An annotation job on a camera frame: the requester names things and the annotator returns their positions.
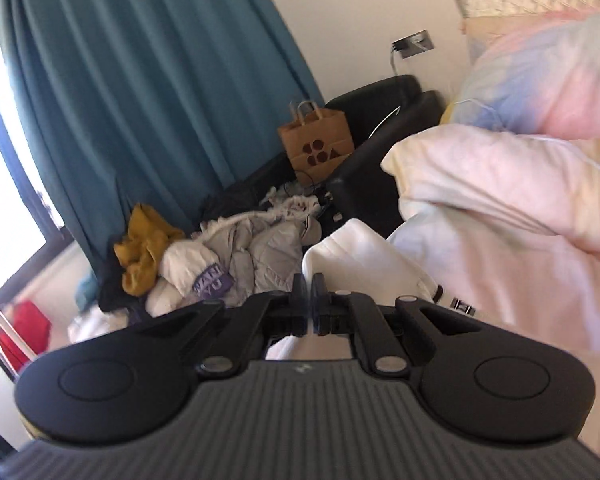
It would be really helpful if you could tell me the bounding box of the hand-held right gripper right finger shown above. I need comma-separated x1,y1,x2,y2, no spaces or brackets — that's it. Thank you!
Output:
311,272,486,378

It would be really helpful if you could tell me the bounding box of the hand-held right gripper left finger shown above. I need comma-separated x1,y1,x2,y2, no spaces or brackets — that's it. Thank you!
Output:
130,272,312,378

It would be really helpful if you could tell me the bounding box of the cream knit garment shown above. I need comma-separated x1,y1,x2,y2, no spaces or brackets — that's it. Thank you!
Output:
265,217,478,361

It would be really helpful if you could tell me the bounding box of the grey puffer jacket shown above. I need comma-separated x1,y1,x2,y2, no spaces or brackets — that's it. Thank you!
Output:
200,210,323,307

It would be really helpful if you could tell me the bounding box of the white garment with purple print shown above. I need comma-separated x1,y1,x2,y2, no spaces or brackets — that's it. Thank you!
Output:
145,237,237,318

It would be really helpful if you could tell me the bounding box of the brown paper bag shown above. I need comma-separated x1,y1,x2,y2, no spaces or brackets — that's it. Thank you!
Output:
277,100,356,187

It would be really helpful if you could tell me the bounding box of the yellow garment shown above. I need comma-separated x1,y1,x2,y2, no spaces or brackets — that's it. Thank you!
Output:
113,203,187,297

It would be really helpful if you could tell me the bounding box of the dark cloth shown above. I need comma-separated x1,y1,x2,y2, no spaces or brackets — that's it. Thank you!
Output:
97,255,153,317

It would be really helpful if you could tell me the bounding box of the pastel folded duvet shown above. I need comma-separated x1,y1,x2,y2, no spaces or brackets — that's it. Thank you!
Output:
381,124,600,263

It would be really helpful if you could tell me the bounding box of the light crumpled blanket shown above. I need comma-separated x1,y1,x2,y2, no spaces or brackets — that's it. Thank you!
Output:
67,305,131,346

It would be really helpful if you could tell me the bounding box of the black sofa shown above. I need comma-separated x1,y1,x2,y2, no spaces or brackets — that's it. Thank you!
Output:
200,75,446,238

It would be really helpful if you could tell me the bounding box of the teal curtain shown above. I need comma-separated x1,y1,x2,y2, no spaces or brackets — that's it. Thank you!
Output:
0,0,326,281

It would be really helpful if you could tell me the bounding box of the red cloth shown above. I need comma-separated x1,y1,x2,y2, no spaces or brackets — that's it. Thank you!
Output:
0,300,52,361

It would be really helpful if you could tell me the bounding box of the pastel pillow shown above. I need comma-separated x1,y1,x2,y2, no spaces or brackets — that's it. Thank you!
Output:
450,7,600,142

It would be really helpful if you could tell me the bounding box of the dark framed window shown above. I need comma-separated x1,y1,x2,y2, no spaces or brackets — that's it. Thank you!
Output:
0,10,76,281

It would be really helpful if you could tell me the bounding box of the white cable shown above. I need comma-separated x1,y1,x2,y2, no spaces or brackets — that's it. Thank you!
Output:
365,97,501,142

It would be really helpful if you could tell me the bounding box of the metal wall socket plate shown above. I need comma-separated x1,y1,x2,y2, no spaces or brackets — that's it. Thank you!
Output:
391,30,436,60

